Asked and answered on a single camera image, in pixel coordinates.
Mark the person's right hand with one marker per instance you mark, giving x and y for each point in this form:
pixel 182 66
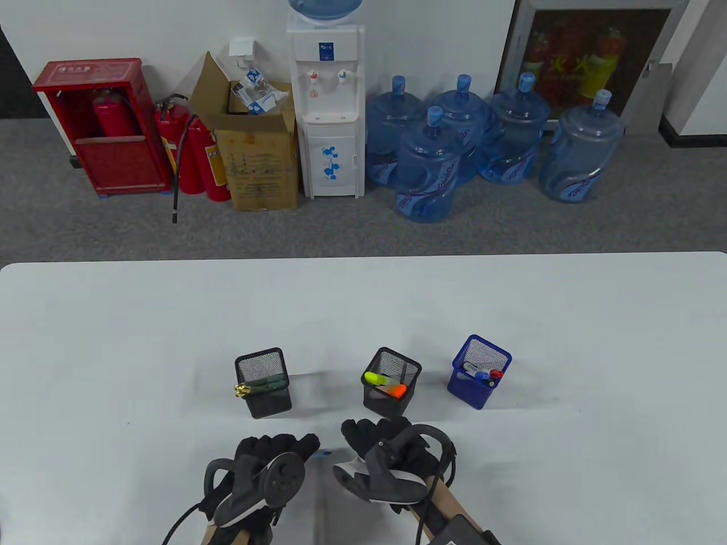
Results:
pixel 369 431

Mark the red extinguisher with yellow label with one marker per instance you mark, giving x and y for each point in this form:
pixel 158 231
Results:
pixel 200 153

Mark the pile of plastic wrappers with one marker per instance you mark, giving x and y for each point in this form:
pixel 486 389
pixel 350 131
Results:
pixel 258 93

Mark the black mesh pen holder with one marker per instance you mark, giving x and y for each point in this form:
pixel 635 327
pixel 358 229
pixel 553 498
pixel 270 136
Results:
pixel 392 407
pixel 270 406

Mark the white marker with blue end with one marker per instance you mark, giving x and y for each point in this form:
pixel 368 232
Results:
pixel 471 368

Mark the blue water jug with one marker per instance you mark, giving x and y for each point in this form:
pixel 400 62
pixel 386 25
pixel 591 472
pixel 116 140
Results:
pixel 460 108
pixel 579 153
pixel 514 130
pixel 386 130
pixel 426 170

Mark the white water dispenser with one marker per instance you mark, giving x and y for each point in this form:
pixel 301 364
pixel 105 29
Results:
pixel 332 164

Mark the teal fountain pen cap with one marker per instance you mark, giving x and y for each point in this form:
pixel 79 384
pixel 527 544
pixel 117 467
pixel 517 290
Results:
pixel 278 378

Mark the open cardboard box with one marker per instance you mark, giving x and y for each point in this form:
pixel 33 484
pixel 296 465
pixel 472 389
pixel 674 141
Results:
pixel 261 170

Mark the person's left forearm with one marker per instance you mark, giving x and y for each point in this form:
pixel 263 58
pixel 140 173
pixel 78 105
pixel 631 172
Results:
pixel 224 535

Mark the yellow-green highlighter pen cap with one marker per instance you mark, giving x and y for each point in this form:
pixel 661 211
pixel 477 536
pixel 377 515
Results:
pixel 372 377

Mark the dark door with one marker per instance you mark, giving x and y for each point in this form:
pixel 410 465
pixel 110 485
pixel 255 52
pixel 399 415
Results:
pixel 17 85

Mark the person's right forearm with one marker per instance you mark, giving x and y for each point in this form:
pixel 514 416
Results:
pixel 448 505

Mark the red extinguisher inside cabinet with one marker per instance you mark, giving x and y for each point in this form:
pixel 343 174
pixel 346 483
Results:
pixel 116 116

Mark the person's left hand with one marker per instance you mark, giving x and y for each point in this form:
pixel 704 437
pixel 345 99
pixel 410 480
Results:
pixel 261 445

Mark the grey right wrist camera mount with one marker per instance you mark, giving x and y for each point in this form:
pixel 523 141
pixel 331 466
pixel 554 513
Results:
pixel 380 482

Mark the white wall socket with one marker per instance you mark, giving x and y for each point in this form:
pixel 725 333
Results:
pixel 243 46

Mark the blue bottle on dispenser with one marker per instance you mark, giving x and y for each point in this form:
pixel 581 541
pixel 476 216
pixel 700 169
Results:
pixel 325 7

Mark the glass-fronted wall fire cabinet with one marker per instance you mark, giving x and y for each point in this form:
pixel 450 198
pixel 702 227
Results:
pixel 568 45

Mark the blue mesh pen holder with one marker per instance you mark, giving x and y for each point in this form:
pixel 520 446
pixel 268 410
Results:
pixel 468 394

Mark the red fire extinguisher cabinet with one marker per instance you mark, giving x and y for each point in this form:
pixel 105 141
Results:
pixel 122 164

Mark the black forearm sensor module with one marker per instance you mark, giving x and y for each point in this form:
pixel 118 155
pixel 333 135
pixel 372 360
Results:
pixel 463 533

